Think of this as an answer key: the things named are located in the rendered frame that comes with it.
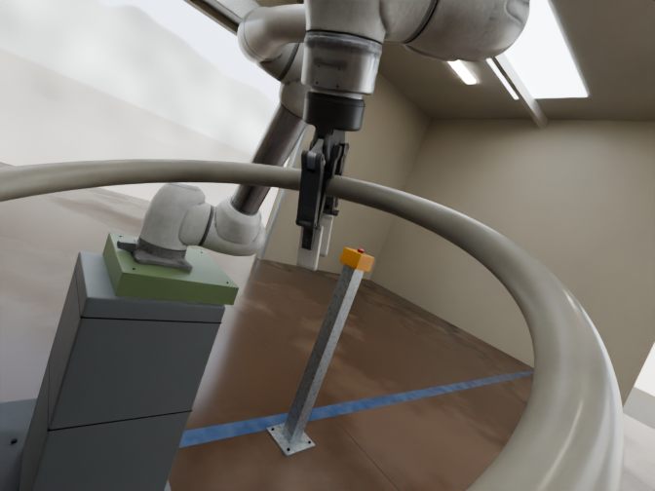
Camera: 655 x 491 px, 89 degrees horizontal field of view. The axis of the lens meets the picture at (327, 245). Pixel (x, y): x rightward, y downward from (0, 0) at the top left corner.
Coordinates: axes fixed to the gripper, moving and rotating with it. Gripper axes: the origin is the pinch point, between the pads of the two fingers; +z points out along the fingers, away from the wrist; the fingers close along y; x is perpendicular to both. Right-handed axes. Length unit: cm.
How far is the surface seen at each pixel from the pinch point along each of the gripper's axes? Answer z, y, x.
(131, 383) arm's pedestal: 69, -12, -55
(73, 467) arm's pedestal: 91, 4, -63
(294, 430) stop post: 143, -69, -16
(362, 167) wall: 116, -633, -110
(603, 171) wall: 35, -572, 269
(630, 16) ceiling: -125, -415, 162
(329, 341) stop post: 96, -89, -11
